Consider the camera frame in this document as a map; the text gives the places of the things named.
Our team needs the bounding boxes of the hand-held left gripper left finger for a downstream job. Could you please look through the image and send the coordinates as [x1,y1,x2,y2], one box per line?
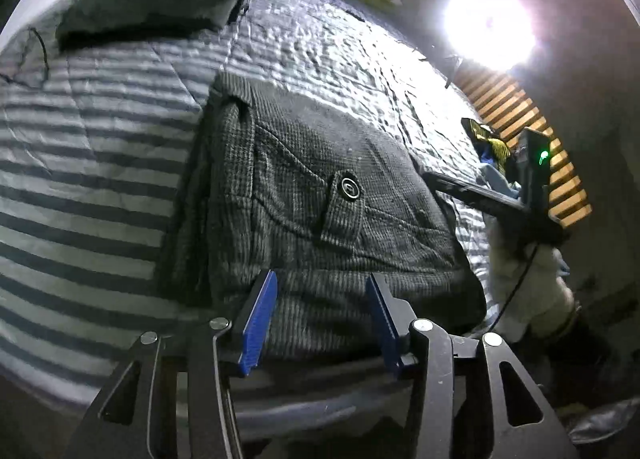
[62,269,279,459]

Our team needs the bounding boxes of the person's right hand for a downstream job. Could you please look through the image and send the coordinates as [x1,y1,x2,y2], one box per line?
[487,216,576,340]

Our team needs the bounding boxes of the wooden slatted bed frame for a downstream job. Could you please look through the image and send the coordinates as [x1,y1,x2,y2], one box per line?
[452,59,593,230]

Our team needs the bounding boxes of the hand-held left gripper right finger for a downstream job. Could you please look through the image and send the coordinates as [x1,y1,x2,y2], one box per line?
[365,273,581,459]

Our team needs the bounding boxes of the striped bed blanket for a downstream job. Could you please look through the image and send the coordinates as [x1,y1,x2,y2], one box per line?
[0,0,501,440]

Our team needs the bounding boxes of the black cable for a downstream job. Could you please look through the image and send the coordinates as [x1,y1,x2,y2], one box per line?
[492,243,540,331]

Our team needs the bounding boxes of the yellow black garment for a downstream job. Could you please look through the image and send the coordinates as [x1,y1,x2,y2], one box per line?
[460,116,512,171]

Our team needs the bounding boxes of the ring light stand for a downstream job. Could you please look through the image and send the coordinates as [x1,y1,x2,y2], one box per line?
[442,54,465,88]

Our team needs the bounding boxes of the dark grey knit shorts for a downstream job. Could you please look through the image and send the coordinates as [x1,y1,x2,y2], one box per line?
[157,72,488,355]

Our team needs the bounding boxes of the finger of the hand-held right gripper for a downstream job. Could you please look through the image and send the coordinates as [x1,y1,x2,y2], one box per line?
[422,172,528,216]

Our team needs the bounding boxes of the folded dark pants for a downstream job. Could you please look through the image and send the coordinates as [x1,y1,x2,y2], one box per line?
[55,0,261,52]

